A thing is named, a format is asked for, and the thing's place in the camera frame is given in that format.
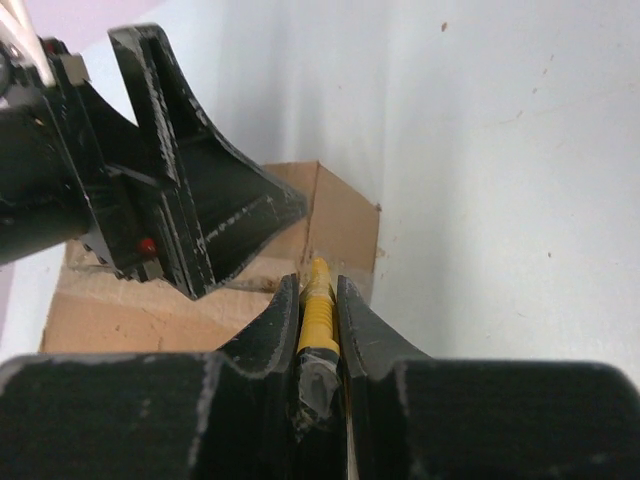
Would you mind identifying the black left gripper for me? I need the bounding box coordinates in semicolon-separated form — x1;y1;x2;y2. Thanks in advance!
1;24;307;300

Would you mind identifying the yellow utility knife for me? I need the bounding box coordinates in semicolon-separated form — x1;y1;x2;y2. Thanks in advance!
290;257;343;444

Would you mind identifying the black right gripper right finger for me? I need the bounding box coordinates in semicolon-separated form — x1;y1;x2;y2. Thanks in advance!
336;277;639;479

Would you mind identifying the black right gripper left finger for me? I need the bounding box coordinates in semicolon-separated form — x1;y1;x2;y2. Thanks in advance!
1;275;299;479

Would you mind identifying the brown cardboard express box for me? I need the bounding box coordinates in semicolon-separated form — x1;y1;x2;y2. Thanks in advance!
40;162;380;353

